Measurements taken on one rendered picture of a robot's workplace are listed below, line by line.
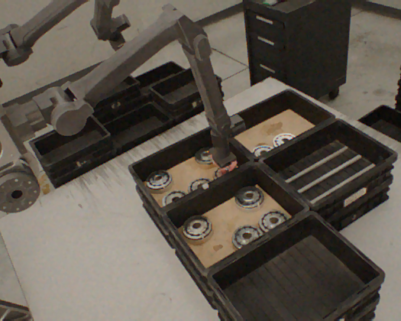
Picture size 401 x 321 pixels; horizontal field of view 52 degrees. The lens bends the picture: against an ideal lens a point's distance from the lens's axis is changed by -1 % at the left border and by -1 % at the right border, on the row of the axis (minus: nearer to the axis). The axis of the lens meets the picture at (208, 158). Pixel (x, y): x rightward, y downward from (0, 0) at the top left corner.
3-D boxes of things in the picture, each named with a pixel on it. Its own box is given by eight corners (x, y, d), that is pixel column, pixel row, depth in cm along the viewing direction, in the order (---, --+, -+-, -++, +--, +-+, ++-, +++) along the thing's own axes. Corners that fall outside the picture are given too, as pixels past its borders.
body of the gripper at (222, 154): (224, 146, 157) (221, 131, 153) (237, 161, 150) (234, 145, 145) (208, 153, 156) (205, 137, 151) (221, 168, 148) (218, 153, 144)
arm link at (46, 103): (25, 100, 96) (33, 112, 93) (66, 82, 100) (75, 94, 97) (39, 128, 103) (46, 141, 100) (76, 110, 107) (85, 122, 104)
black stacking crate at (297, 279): (270, 381, 105) (268, 363, 97) (211, 296, 125) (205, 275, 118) (382, 298, 117) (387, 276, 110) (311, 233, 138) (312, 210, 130)
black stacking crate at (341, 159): (312, 231, 138) (312, 209, 131) (259, 183, 159) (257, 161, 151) (395, 179, 150) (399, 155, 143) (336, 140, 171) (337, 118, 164)
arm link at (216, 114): (169, 26, 110) (192, 44, 104) (186, 14, 111) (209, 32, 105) (205, 122, 146) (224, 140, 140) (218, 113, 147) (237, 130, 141)
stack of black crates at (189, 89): (184, 160, 280) (170, 105, 251) (162, 140, 300) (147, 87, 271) (231, 134, 294) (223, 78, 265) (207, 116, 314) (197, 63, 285)
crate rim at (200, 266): (205, 279, 119) (204, 274, 118) (160, 216, 140) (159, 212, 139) (312, 213, 132) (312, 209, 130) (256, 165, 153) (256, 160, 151)
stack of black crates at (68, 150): (75, 222, 251) (45, 167, 222) (59, 196, 271) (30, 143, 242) (132, 189, 265) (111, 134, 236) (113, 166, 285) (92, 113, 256)
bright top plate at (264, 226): (269, 238, 133) (269, 238, 132) (253, 218, 140) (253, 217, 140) (295, 225, 135) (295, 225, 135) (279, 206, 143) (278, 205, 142)
